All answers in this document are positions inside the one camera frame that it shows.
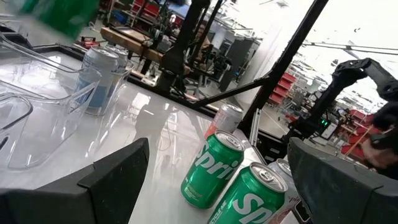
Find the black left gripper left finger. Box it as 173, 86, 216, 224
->
0, 138, 150, 224

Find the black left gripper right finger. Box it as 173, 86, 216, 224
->
287, 136, 398, 224

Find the green Sprite soda can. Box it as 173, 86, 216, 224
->
18, 0, 100, 40
207, 162, 289, 224
180, 129, 246, 210

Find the blue white Spindrift can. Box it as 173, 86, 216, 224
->
74, 46, 119, 108
105, 45, 130, 94

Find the person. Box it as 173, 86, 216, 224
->
362, 102, 398, 181

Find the red tool cabinet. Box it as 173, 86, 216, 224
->
340, 108, 383, 158

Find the red storage bin rack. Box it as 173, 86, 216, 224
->
267, 72, 299, 106

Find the red black step stool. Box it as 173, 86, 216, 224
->
75, 35, 101, 50

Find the wooden workbench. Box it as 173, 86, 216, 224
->
99, 26, 165, 63

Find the dark grey cabinet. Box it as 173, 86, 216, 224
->
219, 37, 261, 93

